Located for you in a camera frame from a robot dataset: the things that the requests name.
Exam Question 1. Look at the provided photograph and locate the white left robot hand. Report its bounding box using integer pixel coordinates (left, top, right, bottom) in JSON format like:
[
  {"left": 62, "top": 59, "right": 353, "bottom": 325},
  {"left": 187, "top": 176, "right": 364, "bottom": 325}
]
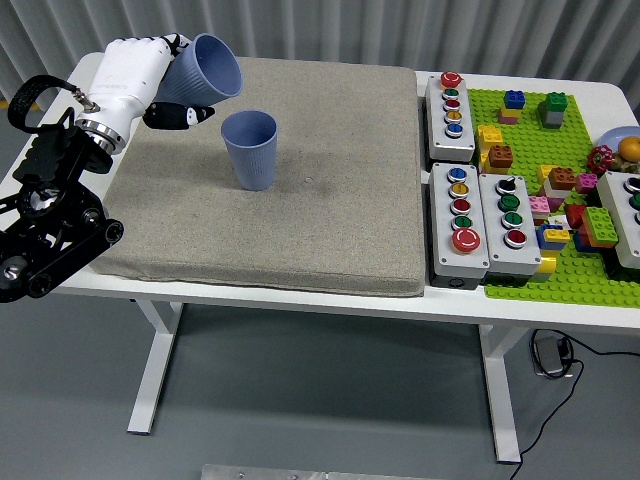
[{"left": 85, "top": 32, "right": 217, "bottom": 139}]

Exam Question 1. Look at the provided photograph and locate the blue ribbed cup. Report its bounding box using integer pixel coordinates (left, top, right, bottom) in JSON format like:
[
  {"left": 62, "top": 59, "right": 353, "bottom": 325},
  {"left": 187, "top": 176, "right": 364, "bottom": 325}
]
[
  {"left": 221, "top": 110, "right": 279, "bottom": 192},
  {"left": 157, "top": 32, "right": 244, "bottom": 109}
]

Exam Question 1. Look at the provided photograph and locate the grey pleated curtain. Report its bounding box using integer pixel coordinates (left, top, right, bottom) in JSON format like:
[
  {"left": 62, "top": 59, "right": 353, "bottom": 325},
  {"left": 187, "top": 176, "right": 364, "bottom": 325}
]
[{"left": 0, "top": 0, "right": 640, "bottom": 114}]

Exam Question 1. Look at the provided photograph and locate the grey-brown mat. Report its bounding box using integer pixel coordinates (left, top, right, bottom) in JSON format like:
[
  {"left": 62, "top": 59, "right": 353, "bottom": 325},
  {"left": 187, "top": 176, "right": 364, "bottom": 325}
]
[{"left": 92, "top": 53, "right": 427, "bottom": 298}]

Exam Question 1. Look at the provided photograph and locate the white table leg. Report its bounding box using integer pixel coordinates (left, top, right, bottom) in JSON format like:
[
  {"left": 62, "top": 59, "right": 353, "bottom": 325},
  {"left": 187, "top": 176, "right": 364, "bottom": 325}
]
[
  {"left": 126, "top": 298, "right": 184, "bottom": 435},
  {"left": 477, "top": 323, "right": 522, "bottom": 464}
]

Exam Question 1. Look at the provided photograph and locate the grey five-button control box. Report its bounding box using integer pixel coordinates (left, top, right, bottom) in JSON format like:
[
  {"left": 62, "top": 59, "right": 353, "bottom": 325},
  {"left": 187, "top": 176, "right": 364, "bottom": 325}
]
[
  {"left": 427, "top": 162, "right": 491, "bottom": 290},
  {"left": 423, "top": 71, "right": 477, "bottom": 164}
]

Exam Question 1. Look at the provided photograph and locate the brown toy brick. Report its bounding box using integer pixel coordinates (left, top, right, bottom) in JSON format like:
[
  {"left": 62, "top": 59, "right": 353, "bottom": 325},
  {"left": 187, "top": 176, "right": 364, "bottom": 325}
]
[
  {"left": 548, "top": 167, "right": 577, "bottom": 191},
  {"left": 487, "top": 144, "right": 515, "bottom": 170}
]

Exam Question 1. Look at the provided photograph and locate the green brick baseplate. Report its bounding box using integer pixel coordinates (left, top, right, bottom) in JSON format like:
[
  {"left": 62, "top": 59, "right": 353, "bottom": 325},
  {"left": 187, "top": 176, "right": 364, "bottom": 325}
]
[{"left": 466, "top": 87, "right": 640, "bottom": 307}]

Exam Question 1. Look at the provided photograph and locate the control box with black selector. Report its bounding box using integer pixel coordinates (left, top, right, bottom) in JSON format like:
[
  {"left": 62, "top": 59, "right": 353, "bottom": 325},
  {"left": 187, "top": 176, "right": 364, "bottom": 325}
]
[{"left": 478, "top": 172, "right": 543, "bottom": 287}]

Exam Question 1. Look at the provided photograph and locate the grey toy brick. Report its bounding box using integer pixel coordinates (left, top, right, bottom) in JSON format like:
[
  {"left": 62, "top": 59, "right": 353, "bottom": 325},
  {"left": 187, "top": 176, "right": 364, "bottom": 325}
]
[{"left": 537, "top": 102, "right": 566, "bottom": 131}]

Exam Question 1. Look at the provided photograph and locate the red toy brick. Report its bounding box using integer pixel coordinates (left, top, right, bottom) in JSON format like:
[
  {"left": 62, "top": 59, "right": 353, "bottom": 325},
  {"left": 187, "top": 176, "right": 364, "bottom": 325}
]
[{"left": 564, "top": 203, "right": 591, "bottom": 231}]

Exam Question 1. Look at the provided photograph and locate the red valve wheel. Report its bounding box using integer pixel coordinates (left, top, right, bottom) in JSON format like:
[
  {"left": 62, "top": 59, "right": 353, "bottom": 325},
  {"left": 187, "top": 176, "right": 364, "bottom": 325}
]
[{"left": 587, "top": 144, "right": 615, "bottom": 175}]

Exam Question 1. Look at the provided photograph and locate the blue plate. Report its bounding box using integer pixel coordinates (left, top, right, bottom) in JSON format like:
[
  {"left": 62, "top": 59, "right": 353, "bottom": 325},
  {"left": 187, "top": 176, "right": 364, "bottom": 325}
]
[{"left": 598, "top": 126, "right": 640, "bottom": 157}]

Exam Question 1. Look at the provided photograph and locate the orange toy brick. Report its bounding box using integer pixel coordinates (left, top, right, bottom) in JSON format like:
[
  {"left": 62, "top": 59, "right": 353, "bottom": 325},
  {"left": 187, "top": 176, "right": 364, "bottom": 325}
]
[{"left": 577, "top": 225, "right": 619, "bottom": 250}]

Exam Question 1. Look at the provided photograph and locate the large green toy brick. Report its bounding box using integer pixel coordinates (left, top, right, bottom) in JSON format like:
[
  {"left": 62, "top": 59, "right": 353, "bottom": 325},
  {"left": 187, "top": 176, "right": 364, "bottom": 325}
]
[{"left": 582, "top": 205, "right": 620, "bottom": 247}]

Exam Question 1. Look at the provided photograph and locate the brown toy food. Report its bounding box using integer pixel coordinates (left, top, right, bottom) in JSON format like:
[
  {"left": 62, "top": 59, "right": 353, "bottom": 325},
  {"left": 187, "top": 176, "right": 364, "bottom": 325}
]
[{"left": 612, "top": 152, "right": 640, "bottom": 174}]

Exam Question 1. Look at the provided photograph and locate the grey power adapter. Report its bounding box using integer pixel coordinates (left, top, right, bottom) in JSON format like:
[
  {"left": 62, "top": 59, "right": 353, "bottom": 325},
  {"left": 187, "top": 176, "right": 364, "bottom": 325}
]
[{"left": 530, "top": 335, "right": 570, "bottom": 378}]

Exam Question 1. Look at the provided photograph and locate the grey push-button control box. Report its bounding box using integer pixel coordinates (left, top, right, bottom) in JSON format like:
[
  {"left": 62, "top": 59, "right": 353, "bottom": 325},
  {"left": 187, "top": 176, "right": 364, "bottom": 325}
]
[{"left": 595, "top": 170, "right": 640, "bottom": 281}]

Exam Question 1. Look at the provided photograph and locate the black power cable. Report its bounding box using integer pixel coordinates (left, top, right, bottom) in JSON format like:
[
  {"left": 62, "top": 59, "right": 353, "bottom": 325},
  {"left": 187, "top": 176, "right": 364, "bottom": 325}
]
[
  {"left": 562, "top": 334, "right": 640, "bottom": 358},
  {"left": 509, "top": 357, "right": 586, "bottom": 480}
]

